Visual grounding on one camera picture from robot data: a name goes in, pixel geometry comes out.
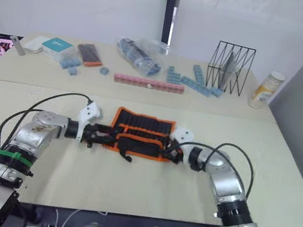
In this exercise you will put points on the yellow white cylindrical container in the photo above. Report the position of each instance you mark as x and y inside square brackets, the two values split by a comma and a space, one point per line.
[266, 90]

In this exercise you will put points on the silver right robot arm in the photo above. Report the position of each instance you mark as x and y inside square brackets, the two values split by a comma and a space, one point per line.
[225, 175]

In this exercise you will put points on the small blue terminal block pair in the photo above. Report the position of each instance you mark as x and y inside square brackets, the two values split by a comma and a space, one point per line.
[73, 71]

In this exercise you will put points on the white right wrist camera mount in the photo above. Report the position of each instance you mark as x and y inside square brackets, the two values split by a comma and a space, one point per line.
[183, 134]

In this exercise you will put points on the silver rectangular bar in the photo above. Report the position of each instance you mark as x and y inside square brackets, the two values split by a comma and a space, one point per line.
[17, 45]

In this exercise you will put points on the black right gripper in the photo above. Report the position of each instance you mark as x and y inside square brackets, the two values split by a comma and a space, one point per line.
[176, 152]

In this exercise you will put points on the white box teal lid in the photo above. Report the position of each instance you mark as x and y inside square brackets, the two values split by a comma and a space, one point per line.
[57, 47]

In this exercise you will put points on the long blue terminal strip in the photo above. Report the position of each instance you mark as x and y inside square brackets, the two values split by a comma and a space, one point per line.
[196, 86]

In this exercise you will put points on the black pack with orange end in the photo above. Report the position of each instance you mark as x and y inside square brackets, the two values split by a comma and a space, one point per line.
[89, 55]

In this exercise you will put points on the short blue terminal strip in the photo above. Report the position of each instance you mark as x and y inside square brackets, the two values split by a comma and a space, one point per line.
[199, 74]

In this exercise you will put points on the black tool roll orange trim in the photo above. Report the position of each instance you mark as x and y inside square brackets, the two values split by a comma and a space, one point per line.
[144, 124]

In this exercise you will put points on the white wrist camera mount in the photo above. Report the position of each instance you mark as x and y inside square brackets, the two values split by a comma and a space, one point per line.
[183, 134]
[90, 112]

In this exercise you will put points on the pink terminal block strip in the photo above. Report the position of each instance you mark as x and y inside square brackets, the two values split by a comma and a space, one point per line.
[145, 82]

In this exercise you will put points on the single small blue terminal block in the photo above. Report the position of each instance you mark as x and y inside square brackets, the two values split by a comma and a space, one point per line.
[104, 71]

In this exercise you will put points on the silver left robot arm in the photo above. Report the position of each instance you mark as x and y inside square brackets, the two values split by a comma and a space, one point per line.
[37, 132]

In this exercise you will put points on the blue terminal block cluster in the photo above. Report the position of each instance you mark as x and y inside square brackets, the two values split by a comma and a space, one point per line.
[69, 63]

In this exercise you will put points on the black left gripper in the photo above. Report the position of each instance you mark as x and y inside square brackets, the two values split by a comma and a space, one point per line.
[92, 135]

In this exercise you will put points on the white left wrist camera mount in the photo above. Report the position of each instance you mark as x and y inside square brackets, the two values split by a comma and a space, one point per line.
[90, 112]

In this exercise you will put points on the white flat device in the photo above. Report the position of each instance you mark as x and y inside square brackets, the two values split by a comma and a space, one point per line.
[33, 43]

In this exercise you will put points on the grey sheet in rack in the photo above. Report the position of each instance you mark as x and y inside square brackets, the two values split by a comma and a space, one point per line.
[231, 71]

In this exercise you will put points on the clear bag of blue parts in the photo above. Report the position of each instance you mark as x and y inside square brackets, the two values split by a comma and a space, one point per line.
[140, 57]

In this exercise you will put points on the stacked blue terminal blocks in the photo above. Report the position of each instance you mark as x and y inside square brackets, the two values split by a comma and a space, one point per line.
[173, 75]

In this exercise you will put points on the black window pillar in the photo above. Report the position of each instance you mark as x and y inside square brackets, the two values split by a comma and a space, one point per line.
[170, 12]

